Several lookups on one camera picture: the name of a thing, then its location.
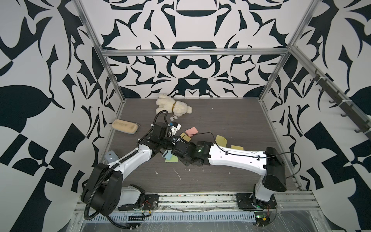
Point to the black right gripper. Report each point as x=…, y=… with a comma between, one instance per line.
x=182, y=159

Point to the small pink memo pad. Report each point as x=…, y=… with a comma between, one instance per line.
x=191, y=132

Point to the green memo pad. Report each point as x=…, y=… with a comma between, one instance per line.
x=171, y=159

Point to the torn yellow memo page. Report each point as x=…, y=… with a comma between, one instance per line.
x=221, y=141

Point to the yellow memo pad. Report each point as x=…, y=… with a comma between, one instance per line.
x=185, y=137

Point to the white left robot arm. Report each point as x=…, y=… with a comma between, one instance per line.
x=104, y=192

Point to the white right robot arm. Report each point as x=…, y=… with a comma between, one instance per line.
x=268, y=164

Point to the blue memo pad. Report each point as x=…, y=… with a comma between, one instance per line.
x=167, y=155

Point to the beige oval sponge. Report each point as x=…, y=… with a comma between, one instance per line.
x=125, y=126

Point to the cream plush teddy bear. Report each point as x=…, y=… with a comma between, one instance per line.
x=167, y=103

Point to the light blue computer mouse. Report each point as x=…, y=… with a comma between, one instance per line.
x=110, y=156

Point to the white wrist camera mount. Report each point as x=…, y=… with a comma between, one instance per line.
x=174, y=127

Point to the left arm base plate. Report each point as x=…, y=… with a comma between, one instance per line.
x=146, y=202

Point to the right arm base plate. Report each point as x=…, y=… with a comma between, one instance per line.
x=249, y=202

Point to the black wall hook rack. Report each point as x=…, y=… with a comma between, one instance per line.
x=339, y=99

